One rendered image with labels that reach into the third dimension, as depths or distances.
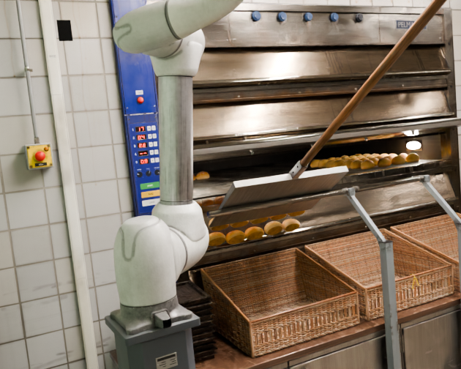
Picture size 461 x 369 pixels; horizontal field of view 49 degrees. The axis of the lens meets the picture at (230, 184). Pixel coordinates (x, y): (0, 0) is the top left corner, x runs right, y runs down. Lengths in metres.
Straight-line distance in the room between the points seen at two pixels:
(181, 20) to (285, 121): 1.42
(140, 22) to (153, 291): 0.68
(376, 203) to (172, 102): 1.79
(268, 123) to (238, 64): 0.33
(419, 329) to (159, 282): 1.54
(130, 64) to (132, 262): 1.18
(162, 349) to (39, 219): 1.04
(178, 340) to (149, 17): 0.83
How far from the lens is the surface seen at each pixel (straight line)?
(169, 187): 1.48
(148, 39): 1.34
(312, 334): 2.24
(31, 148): 2.15
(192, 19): 1.29
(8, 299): 2.30
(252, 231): 2.41
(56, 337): 2.36
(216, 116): 2.46
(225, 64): 2.51
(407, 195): 3.17
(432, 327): 2.64
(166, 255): 1.34
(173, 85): 1.47
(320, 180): 2.19
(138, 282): 1.33
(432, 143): 3.52
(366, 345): 2.38
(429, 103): 3.30
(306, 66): 2.73
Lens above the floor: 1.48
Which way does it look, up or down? 6 degrees down
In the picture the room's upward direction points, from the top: 6 degrees counter-clockwise
